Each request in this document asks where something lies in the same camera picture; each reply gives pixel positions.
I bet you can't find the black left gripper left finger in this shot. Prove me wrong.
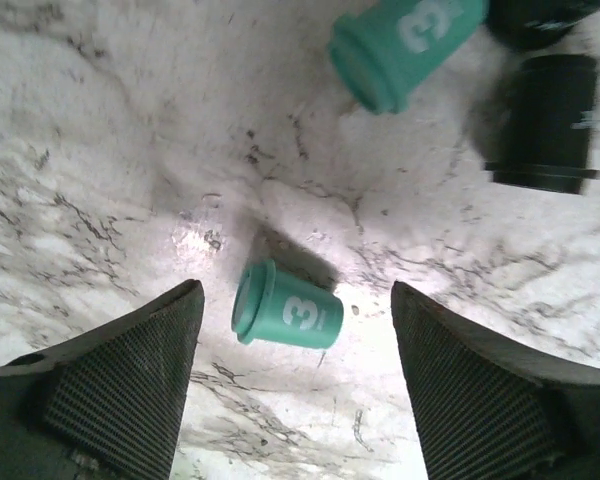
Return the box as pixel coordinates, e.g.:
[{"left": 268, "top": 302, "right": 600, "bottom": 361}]
[{"left": 0, "top": 280, "right": 204, "bottom": 479}]

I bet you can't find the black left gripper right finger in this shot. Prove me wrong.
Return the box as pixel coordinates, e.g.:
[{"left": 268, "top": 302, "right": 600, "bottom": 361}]
[{"left": 391, "top": 282, "right": 600, "bottom": 479}]

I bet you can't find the teal coffee capsule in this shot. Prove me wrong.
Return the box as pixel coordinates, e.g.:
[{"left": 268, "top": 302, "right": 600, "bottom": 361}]
[
  {"left": 231, "top": 259, "right": 344, "bottom": 349},
  {"left": 328, "top": 0, "right": 488, "bottom": 114}
]

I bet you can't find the black coffee capsule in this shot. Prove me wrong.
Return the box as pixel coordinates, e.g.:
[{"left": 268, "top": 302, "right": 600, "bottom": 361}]
[
  {"left": 485, "top": 0, "right": 600, "bottom": 51},
  {"left": 485, "top": 54, "right": 600, "bottom": 195}
]

